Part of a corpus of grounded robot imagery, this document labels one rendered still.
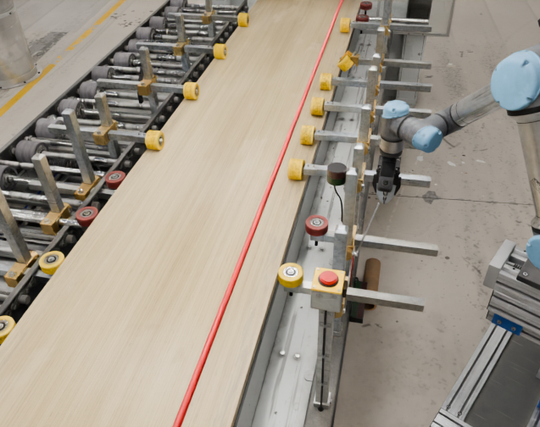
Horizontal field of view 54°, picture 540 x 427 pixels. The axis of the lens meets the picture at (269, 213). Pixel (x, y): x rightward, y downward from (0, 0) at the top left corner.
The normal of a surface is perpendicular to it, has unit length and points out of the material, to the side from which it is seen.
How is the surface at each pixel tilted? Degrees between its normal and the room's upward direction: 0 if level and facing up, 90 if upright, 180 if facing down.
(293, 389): 0
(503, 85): 83
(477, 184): 0
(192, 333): 0
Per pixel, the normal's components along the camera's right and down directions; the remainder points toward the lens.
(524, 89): -0.86, 0.27
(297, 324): -0.04, -0.76
